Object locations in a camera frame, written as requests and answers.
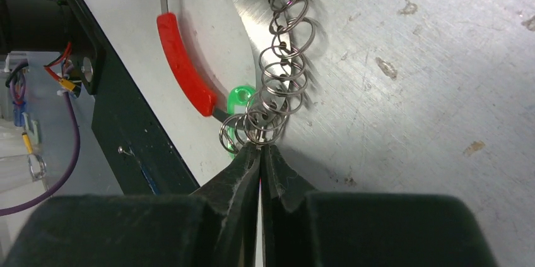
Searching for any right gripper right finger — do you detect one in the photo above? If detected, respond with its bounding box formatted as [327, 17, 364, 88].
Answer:
[261, 146, 497, 266]

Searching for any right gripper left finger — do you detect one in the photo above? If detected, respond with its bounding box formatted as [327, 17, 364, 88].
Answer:
[3, 144, 260, 266]

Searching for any green capped key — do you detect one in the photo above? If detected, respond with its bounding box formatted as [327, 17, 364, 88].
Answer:
[222, 85, 256, 158]

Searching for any metal keyring with red handle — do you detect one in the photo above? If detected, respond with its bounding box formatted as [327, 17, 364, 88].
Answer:
[156, 0, 316, 152]

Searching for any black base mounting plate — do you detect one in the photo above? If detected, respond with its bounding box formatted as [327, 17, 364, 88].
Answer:
[51, 0, 199, 194]

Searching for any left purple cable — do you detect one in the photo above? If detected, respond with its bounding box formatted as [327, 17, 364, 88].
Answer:
[0, 89, 81, 217]

